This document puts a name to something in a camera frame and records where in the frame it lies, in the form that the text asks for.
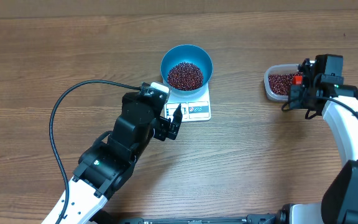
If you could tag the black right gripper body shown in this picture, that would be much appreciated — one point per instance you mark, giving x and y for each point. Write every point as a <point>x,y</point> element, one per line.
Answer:
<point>300,98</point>

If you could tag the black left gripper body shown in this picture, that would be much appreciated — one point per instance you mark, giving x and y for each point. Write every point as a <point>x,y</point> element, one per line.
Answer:
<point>161,129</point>

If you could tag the red scoop blue handle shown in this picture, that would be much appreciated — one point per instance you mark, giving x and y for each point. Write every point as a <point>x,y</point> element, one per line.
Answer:
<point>297,80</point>

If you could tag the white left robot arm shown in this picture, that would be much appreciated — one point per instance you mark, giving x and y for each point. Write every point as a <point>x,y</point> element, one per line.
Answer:
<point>108,164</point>

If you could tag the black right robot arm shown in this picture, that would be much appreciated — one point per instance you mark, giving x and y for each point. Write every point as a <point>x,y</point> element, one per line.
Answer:
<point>321,91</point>

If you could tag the white digital kitchen scale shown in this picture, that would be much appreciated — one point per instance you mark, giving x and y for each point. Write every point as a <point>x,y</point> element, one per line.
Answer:
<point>195,105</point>

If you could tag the red beans in bowl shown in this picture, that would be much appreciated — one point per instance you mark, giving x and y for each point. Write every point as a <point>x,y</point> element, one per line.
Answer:
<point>185,76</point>

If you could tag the teal blue bowl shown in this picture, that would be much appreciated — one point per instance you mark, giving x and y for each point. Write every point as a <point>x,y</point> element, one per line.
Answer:
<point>187,53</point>

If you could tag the clear plastic container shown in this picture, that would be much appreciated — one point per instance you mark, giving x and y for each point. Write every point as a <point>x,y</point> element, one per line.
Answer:
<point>278,69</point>

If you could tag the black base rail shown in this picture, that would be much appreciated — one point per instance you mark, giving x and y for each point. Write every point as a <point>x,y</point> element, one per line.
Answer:
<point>197,220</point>

